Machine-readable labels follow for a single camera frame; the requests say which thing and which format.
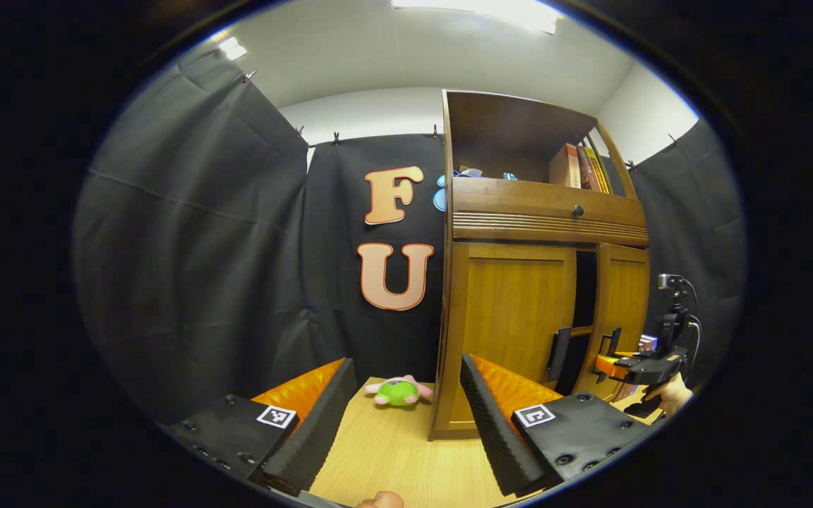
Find yellow book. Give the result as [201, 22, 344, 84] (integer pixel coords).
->
[586, 146, 612, 194]

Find green pink plush toy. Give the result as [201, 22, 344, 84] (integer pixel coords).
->
[364, 375, 434, 408]

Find dark brown book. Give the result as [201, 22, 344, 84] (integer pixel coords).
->
[576, 145, 601, 191]

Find wooden cabinet door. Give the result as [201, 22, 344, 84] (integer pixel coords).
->
[447, 243, 578, 433]
[576, 243, 651, 404]

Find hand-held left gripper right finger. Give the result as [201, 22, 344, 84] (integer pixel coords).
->
[459, 353, 653, 498]

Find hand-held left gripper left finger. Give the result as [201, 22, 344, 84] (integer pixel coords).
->
[165, 357, 359, 495]

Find tan red book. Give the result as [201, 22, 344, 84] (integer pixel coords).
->
[549, 143, 582, 188]

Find black cable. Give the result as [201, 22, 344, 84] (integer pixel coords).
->
[680, 278, 704, 369]

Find wooden double-door shoe cabinet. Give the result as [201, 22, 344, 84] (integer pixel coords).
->
[431, 90, 652, 442]

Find large ceiling light panel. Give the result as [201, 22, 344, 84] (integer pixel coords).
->
[391, 0, 562, 35]

